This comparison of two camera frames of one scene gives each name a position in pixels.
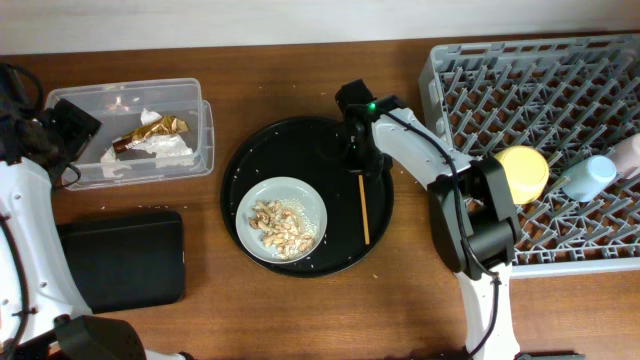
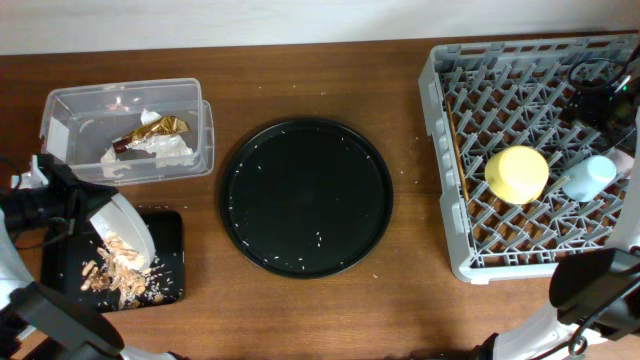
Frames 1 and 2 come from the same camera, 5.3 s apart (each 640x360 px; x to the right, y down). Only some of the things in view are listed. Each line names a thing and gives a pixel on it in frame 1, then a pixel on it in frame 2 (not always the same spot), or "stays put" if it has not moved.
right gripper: (352, 163) -> (585, 109)
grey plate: (278, 188) -> (120, 217)
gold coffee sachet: (167, 125) stays put
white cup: (626, 155) stays put
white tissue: (172, 150) stays put
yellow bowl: (526, 171) stays put
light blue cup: (588, 178) stays put
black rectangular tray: (127, 261) stays put
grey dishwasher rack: (571, 98) stays put
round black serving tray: (293, 208) stays put
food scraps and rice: (286, 227) -> (127, 277)
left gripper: (76, 122) -> (83, 205)
